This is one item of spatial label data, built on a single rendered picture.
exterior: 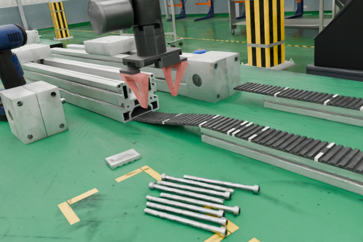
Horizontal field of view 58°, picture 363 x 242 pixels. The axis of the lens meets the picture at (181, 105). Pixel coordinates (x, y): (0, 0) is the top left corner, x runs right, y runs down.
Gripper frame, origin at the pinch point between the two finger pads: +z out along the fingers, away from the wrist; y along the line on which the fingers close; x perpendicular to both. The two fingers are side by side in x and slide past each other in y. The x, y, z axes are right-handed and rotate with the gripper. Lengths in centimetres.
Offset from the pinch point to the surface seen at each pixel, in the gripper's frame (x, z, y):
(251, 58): -189, 74, -290
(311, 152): 32.7, 1.8, 1.5
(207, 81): 0.6, 0.6, -13.6
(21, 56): -64, -6, 5
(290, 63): -154, 85, -318
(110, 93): -10.0, -1.1, 5.1
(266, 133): 24.7, 1.8, -0.1
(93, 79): -16.5, -3.3, 5.1
